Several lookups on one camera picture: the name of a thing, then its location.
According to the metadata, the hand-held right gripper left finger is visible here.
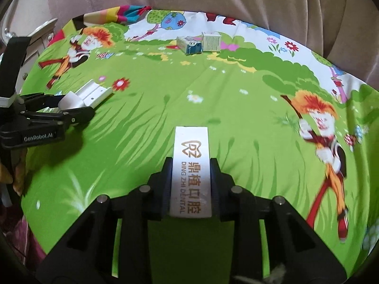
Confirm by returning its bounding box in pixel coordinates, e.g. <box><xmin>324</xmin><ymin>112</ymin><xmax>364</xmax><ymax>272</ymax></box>
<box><xmin>37</xmin><ymin>157</ymin><xmax>173</xmax><ymax>284</ymax></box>

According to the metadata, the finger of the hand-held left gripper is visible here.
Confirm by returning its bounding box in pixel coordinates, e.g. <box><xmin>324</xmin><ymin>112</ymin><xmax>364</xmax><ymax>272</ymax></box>
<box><xmin>18</xmin><ymin>93</ymin><xmax>69</xmax><ymax>112</ymax></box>
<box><xmin>27</xmin><ymin>106</ymin><xmax>96</xmax><ymax>128</ymax></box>

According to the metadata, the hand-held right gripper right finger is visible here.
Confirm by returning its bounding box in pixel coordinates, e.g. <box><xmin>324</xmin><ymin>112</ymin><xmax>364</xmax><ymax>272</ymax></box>
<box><xmin>210</xmin><ymin>158</ymin><xmax>347</xmax><ymax>284</ymax></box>

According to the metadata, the white plastic part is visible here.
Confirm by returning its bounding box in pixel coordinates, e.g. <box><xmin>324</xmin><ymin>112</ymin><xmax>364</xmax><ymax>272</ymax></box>
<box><xmin>57</xmin><ymin>79</ymin><xmax>114</xmax><ymax>109</ymax></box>

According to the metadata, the narrow white box gold print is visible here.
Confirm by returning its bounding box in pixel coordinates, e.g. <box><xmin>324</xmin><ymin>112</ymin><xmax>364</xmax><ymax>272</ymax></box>
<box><xmin>169</xmin><ymin>126</ymin><xmax>213</xmax><ymax>219</ymax></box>

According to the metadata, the cartoon printed green cloth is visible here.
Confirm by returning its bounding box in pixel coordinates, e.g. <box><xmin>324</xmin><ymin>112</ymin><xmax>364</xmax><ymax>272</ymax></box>
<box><xmin>20</xmin><ymin>4</ymin><xmax>379</xmax><ymax>276</ymax></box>

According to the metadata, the maroon cloth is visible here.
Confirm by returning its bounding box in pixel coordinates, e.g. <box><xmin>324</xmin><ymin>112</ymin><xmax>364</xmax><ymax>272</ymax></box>
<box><xmin>0</xmin><ymin>204</ymin><xmax>45</xmax><ymax>261</ymax></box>

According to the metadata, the long box with blue print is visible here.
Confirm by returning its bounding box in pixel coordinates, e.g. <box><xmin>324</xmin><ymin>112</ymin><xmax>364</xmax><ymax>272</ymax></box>
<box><xmin>177</xmin><ymin>35</ymin><xmax>203</xmax><ymax>56</ymax></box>

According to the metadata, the small teal printed box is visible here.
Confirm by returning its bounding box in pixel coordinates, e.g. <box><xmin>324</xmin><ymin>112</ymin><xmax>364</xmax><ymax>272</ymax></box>
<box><xmin>202</xmin><ymin>31</ymin><xmax>221</xmax><ymax>53</ymax></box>

